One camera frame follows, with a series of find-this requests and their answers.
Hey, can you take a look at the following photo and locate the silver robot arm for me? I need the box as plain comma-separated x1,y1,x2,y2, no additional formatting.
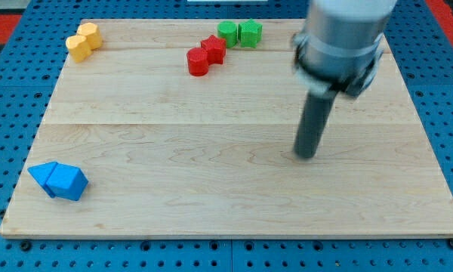
291,0,396,99

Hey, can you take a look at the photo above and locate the light wooden board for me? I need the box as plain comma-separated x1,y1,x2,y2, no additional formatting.
0,19,453,240

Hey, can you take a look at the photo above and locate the red cylinder block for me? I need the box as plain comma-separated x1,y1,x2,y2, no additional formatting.
186,48,209,76

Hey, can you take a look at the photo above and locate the red star block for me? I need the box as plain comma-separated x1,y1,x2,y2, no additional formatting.
200,35,227,64

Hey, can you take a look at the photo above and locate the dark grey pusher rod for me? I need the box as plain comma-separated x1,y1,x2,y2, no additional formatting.
294,91,337,159

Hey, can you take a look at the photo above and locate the green star block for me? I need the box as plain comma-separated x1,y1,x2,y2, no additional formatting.
238,19,263,48

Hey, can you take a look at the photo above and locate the green cylinder block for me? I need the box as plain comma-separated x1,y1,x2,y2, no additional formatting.
217,20,237,48

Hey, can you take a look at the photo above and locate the blue cube block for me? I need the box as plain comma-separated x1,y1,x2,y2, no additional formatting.
45,163,88,201

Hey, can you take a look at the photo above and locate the yellow heart block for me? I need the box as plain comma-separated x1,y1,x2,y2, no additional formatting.
66,35,92,63

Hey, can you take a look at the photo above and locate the yellow hexagon block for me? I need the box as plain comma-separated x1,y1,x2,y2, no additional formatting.
77,23,103,50

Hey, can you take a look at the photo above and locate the blue triangle block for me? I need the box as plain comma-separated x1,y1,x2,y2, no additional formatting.
27,162,57,198

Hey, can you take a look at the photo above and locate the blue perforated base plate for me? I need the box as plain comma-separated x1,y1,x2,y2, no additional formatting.
0,0,453,271

